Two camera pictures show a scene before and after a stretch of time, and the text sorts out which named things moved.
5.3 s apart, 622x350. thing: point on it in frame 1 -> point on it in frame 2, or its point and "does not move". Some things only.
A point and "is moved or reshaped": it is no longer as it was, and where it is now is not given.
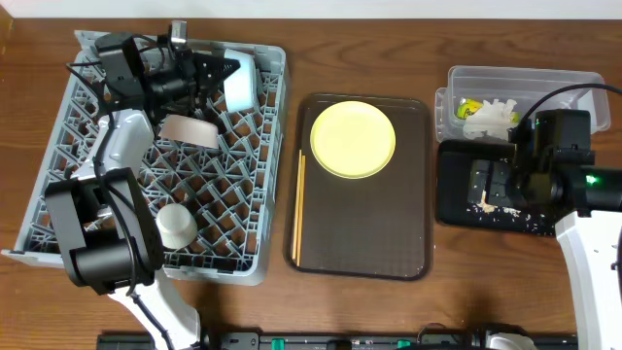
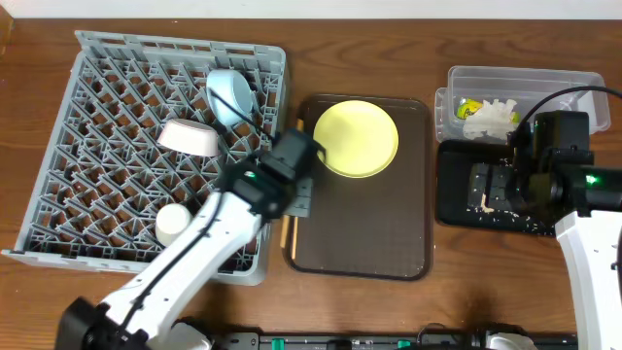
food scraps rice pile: (536, 223) does not move
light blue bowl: (240, 87) is moved or reshaped
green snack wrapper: (467, 107) does not move
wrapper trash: (494, 119) does not move
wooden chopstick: (296, 207) -> (284, 229)
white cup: (177, 225) does not move
